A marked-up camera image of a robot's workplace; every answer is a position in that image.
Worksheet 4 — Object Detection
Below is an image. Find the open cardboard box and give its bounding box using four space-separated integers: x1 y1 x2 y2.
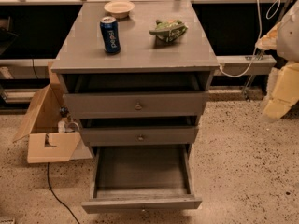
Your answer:
13 62 93 163

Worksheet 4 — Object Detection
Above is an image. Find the white hanging cable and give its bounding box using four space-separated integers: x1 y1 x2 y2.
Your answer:
219 0 282 78

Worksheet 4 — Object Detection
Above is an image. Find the black floor cable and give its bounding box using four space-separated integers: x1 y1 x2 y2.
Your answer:
46 162 81 224

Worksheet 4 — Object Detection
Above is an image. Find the grey top drawer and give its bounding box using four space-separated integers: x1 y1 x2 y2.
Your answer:
64 72 207 119

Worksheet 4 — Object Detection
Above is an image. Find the white bottle in box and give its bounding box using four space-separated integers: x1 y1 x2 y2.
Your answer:
58 120 66 133

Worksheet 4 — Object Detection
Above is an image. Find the blue pepsi can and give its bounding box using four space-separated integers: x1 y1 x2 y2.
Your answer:
100 16 121 54

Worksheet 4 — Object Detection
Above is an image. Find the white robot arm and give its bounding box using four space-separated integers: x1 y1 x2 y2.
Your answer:
255 1 299 119

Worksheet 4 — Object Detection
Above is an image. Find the grey bottom drawer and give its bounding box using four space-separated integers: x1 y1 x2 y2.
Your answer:
82 145 202 214

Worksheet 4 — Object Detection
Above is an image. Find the metal stand pole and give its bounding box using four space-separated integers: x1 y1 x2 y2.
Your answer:
241 0 299 102

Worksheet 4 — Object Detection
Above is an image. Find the white bowl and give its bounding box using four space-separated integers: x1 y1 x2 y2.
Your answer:
104 1 135 19

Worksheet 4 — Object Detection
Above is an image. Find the green chip bag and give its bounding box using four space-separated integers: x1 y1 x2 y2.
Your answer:
149 20 188 43

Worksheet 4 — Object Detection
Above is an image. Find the grey middle drawer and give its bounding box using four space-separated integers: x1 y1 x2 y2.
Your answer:
80 117 198 146

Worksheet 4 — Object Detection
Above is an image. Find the grey drawer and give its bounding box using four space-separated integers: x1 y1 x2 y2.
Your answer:
82 145 202 214
64 72 207 119
80 117 198 146

